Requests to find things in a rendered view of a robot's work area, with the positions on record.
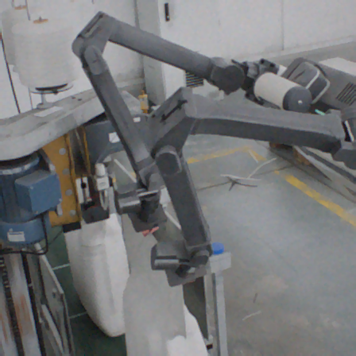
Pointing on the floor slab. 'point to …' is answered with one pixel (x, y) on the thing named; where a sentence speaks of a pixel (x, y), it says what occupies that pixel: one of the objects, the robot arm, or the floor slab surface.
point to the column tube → (26, 323)
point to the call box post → (219, 314)
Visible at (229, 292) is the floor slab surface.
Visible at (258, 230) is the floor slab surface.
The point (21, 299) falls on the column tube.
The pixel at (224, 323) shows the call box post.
